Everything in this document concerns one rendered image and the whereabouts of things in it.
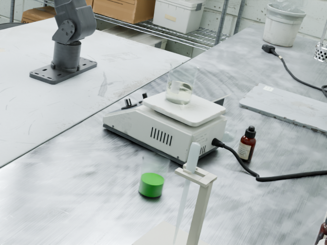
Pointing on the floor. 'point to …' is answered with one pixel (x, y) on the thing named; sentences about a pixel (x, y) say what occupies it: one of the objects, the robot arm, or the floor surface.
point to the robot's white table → (13, 128)
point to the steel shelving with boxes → (124, 32)
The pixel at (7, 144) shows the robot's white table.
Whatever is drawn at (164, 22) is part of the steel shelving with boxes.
